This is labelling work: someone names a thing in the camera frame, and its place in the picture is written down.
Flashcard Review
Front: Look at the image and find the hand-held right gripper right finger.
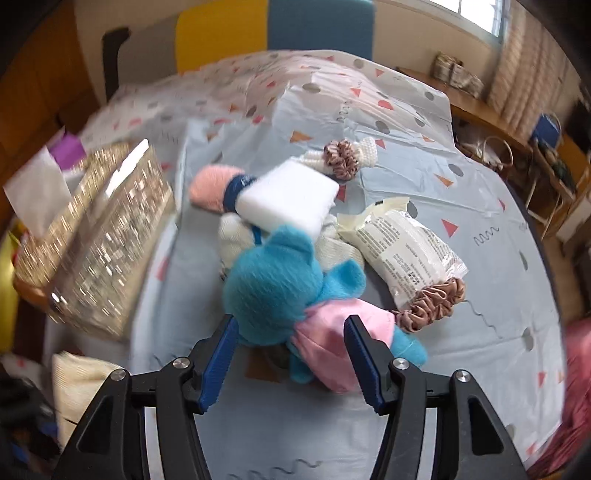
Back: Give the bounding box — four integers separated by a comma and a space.
344, 315, 529, 480

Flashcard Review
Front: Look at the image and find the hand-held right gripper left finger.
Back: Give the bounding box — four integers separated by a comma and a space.
51, 314, 241, 480

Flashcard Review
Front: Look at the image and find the brown satin scrunchie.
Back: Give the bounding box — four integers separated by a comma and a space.
394, 277, 467, 333
322, 140, 362, 181

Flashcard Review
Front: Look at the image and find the blue plush toy pink dress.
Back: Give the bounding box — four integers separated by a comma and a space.
223, 224, 428, 393

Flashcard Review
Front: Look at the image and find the gold embossed box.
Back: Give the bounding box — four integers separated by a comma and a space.
14, 138, 177, 342

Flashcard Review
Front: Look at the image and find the cream knit cloth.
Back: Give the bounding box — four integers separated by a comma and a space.
217, 212, 365, 278

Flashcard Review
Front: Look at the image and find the white plastic packet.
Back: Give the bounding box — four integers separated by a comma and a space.
337, 198, 466, 311

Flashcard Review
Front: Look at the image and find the cream woven cloth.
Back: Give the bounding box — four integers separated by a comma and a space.
51, 351, 125, 453

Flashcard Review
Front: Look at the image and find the patterned plastic tablecloth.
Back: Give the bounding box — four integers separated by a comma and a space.
44, 50, 568, 480

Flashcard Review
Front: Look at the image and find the white foam sponge block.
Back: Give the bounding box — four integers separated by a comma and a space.
236, 159, 340, 241

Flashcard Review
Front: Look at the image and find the white crochet cloth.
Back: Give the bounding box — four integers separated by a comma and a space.
295, 136, 378, 174

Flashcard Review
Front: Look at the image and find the pink cloth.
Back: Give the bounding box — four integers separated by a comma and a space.
526, 318, 591, 480

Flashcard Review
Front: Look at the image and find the white tissue paper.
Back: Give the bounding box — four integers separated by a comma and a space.
4, 145, 72, 236

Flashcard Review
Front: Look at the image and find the purple box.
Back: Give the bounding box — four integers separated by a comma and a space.
48, 131, 86, 169

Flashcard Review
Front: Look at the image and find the wooden desk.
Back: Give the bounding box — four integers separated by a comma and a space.
397, 67, 591, 232

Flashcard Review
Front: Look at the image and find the blue container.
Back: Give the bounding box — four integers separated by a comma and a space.
531, 112, 561, 144

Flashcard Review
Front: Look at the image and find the black chair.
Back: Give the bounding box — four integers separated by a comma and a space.
102, 28, 130, 104

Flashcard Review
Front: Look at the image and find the multicolour padded panel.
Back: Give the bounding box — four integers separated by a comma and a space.
117, 0, 375, 86

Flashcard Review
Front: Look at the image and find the wooden cabinet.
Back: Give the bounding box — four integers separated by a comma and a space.
0, 0, 98, 153

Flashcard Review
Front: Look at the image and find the beige curtain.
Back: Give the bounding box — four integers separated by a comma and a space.
489, 0, 583, 139

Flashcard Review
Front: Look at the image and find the window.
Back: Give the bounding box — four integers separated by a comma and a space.
434, 0, 513, 44

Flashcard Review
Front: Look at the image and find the round handled wicker basket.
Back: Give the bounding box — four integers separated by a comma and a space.
462, 136, 513, 172

